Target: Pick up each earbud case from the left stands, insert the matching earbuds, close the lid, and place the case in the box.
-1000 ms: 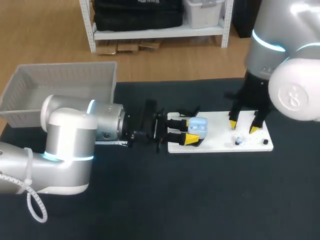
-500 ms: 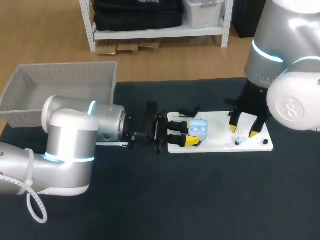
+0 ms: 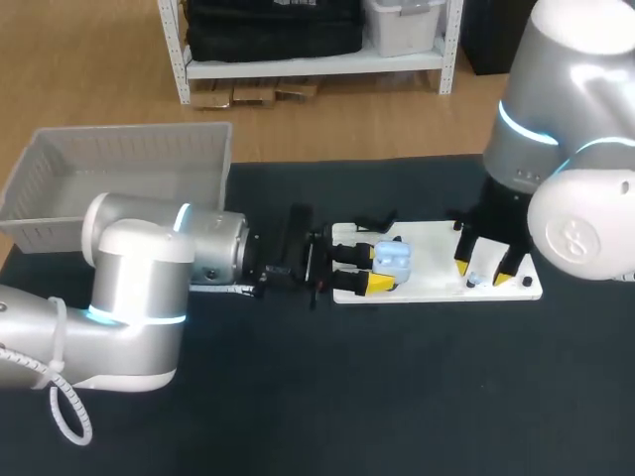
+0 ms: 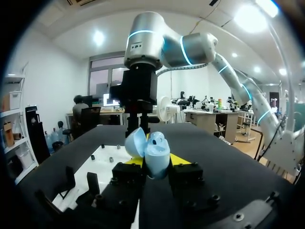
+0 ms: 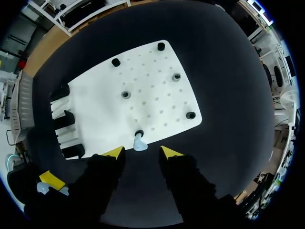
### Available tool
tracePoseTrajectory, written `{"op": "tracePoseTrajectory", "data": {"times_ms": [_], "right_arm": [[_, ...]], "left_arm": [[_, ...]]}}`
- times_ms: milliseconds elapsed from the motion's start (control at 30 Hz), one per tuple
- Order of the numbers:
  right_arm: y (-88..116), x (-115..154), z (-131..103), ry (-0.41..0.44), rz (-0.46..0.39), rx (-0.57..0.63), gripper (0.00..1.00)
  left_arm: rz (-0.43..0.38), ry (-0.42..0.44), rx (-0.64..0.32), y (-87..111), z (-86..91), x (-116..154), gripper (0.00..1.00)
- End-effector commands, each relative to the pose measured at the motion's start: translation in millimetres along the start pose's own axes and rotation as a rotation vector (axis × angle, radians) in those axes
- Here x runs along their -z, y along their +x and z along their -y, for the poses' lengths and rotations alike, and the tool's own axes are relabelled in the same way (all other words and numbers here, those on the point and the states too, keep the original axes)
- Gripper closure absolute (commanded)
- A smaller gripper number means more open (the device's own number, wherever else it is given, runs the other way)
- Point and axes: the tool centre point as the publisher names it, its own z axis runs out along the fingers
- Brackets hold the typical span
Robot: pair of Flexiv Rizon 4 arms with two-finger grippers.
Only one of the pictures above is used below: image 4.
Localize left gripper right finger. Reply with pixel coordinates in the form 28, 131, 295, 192
168, 154, 226, 220

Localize light blue earbud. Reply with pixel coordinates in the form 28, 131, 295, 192
148, 131, 167, 149

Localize person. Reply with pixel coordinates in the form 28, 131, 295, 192
71, 94, 91, 138

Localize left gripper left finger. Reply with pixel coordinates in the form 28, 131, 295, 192
78, 156, 146, 225

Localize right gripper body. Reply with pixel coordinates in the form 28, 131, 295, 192
120, 63, 158, 114

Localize white cable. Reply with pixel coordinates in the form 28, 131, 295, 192
156, 62, 215, 81

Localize white plate with black stands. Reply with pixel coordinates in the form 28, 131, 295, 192
34, 143, 148, 215

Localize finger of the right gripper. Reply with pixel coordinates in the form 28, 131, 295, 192
125, 113, 140, 139
140, 114, 151, 142

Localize light blue earbud case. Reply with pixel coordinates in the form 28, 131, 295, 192
124, 127, 170, 180

